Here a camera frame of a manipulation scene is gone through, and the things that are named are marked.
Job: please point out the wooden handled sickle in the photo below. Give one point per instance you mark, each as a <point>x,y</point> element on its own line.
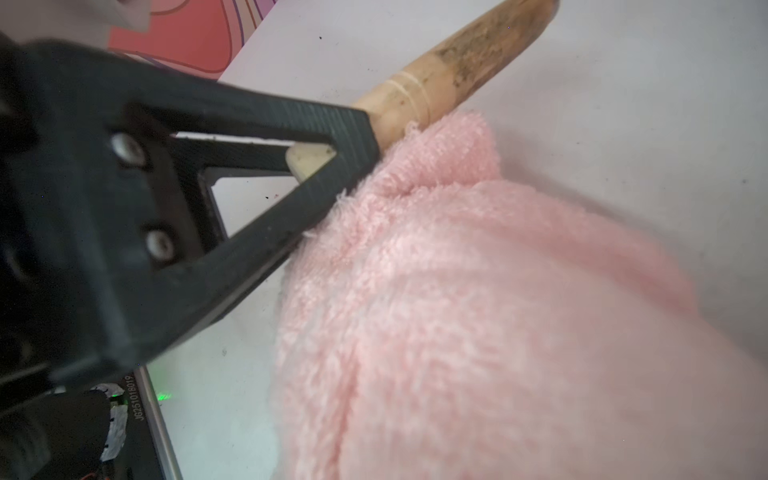
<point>441,79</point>

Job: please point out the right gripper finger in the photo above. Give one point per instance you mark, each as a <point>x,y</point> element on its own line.
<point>112,248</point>

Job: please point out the pink terry rag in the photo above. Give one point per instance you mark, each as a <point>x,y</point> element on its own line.
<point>445,323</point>

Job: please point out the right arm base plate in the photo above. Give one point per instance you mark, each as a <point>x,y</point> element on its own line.
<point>112,430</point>

